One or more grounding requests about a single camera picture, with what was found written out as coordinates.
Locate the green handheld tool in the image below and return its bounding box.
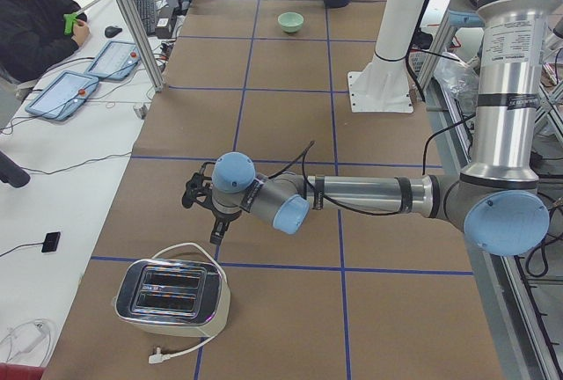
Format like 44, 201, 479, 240
63, 12, 84, 36

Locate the silver white toaster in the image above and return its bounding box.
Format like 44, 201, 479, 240
114, 259, 230, 338

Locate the near blue tablet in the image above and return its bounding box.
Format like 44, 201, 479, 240
25, 70, 99, 121

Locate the brown paper table mat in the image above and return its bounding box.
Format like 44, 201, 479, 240
45, 0, 503, 379

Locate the small black box device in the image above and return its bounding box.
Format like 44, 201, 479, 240
41, 231, 61, 253

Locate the black computer mouse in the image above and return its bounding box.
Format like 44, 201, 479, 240
104, 26, 122, 39

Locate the aluminium frame post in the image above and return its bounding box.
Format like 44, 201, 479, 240
115, 0, 165, 92

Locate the green bowl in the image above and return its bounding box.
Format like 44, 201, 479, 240
277, 11, 304, 33

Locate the white toaster power cable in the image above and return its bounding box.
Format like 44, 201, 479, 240
148, 242, 221, 365

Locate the white camera mast base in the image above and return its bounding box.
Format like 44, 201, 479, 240
347, 0, 425, 113

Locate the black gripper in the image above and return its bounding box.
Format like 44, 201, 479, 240
208, 198, 240, 245

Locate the blue tablet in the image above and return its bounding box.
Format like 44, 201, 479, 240
84, 40, 140, 81
25, 70, 99, 121

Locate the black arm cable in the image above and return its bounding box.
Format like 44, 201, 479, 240
268, 106, 476, 216

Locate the far blue tablet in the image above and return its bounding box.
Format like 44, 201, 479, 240
84, 40, 140, 81

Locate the white charger with cable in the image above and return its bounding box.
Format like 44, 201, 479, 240
1, 318, 56, 367

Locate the black keyboard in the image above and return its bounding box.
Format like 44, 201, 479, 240
134, 0, 157, 35

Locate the seated person in black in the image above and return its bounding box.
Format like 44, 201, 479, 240
1, 0, 90, 83

